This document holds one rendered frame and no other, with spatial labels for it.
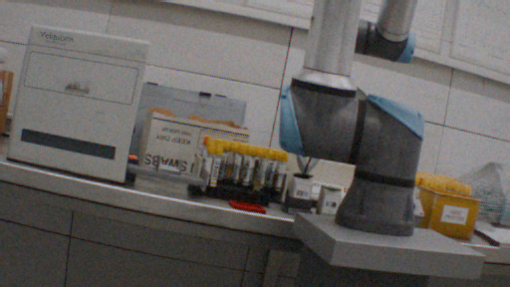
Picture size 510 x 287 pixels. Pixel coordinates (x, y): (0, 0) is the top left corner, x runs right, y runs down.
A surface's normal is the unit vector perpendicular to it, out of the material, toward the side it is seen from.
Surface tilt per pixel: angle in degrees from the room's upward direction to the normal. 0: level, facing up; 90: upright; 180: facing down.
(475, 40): 94
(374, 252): 90
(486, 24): 94
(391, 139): 90
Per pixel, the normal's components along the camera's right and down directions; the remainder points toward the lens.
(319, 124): -0.06, 0.14
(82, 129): 0.17, 0.08
